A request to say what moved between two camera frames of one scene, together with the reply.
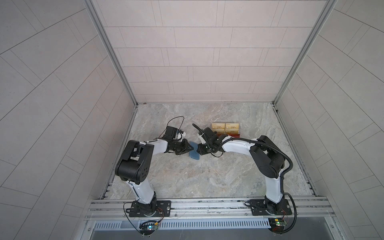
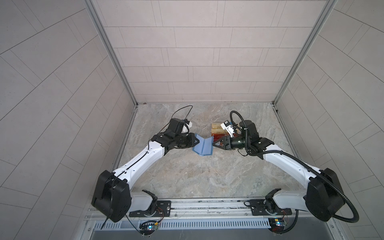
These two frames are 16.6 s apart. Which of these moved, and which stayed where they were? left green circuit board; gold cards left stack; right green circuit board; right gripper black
Moved: right gripper black
Stayed: right green circuit board; left green circuit board; gold cards left stack
